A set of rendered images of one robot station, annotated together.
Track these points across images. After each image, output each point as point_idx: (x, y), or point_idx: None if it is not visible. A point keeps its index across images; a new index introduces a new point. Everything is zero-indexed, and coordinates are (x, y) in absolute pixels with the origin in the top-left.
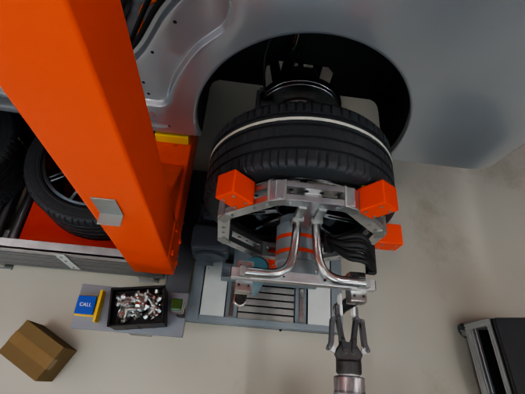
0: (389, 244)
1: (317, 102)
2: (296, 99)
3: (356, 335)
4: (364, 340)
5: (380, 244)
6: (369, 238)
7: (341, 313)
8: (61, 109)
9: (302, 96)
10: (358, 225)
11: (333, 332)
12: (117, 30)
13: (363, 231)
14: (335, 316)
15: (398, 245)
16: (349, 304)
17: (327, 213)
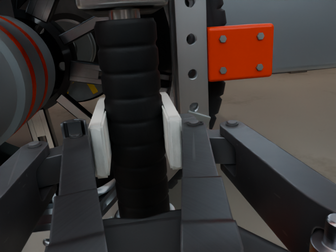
0: (240, 32)
1: (84, 18)
2: (54, 20)
3: (212, 169)
4: (294, 176)
5: (217, 41)
6: (174, 9)
7: (95, 123)
8: None
9: (60, 12)
10: (171, 79)
11: (2, 190)
12: None
13: (171, 44)
14: (59, 148)
15: (262, 29)
16: (95, 1)
17: (92, 63)
